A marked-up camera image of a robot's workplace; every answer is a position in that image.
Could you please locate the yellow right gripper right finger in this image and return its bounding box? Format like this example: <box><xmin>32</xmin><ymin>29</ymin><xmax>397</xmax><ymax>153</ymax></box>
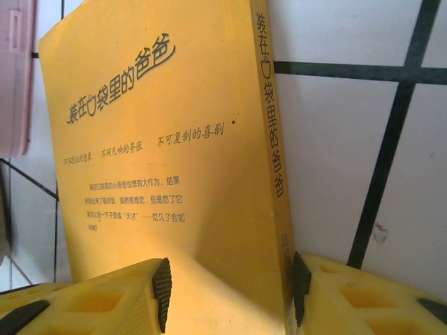
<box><xmin>292</xmin><ymin>251</ymin><xmax>447</xmax><ymax>335</ymax></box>

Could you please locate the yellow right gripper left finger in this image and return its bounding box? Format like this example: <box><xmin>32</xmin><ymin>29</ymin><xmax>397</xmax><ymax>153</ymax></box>
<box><xmin>0</xmin><ymin>257</ymin><xmax>173</xmax><ymax>335</ymax></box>

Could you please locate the yellow paperback book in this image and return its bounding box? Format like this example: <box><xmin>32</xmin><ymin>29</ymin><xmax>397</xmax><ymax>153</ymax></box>
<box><xmin>37</xmin><ymin>0</ymin><xmax>305</xmax><ymax>335</ymax></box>

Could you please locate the pink pencil case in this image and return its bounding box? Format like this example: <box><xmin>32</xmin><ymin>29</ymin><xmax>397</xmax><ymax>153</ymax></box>
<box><xmin>0</xmin><ymin>0</ymin><xmax>38</xmax><ymax>158</ymax></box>

